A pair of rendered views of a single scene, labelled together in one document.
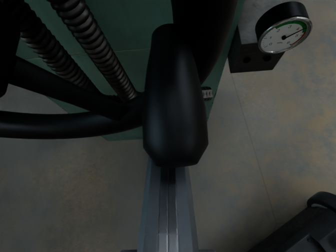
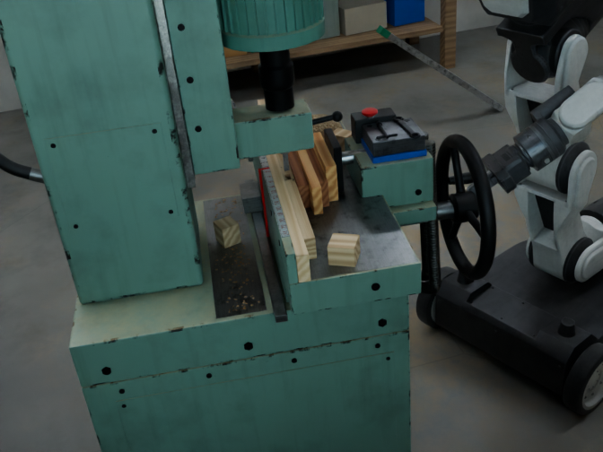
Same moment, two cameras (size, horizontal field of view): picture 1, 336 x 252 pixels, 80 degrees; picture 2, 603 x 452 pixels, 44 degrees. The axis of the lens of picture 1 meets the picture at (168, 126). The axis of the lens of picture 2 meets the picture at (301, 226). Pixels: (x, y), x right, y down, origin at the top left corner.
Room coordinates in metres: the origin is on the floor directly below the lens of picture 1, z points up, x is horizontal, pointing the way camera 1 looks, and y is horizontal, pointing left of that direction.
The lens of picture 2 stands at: (0.77, 1.22, 1.56)
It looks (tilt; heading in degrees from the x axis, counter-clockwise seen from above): 31 degrees down; 253
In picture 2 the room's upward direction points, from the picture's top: 6 degrees counter-clockwise
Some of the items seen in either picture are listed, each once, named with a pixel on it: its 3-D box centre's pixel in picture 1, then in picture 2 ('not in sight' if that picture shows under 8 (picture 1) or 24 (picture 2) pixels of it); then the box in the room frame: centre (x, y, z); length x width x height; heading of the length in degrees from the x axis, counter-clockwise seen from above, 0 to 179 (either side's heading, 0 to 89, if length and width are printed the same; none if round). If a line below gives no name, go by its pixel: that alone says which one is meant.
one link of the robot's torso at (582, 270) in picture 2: not in sight; (571, 247); (-0.54, -0.33, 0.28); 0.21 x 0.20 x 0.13; 20
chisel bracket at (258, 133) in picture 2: not in sight; (271, 132); (0.45, 0.04, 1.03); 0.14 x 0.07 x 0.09; 170
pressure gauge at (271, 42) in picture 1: (277, 32); not in sight; (0.18, -0.18, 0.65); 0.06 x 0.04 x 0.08; 80
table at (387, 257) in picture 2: not in sight; (345, 195); (0.33, 0.05, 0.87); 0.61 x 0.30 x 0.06; 80
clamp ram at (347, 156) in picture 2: not in sight; (349, 157); (0.31, 0.05, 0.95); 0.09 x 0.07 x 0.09; 80
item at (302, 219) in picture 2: not in sight; (282, 165); (0.42, -0.04, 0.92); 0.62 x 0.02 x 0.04; 80
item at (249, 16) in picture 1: (253, 31); not in sight; (0.25, -0.19, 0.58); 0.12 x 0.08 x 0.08; 170
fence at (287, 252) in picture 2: not in sight; (266, 180); (0.47, 0.03, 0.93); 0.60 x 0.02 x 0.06; 80
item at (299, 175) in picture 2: not in sight; (295, 172); (0.41, 0.01, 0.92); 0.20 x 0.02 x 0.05; 80
